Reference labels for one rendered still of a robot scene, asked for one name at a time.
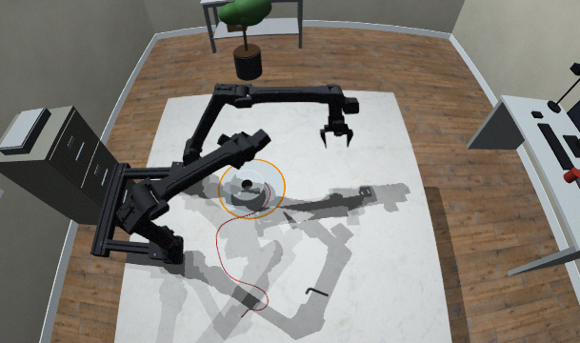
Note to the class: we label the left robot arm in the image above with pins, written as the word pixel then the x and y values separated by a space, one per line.
pixel 236 95

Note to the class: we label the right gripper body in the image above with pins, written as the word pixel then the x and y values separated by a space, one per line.
pixel 241 163

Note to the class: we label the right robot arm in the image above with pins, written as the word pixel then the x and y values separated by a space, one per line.
pixel 147 208

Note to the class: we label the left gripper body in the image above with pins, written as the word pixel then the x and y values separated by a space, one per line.
pixel 322 131

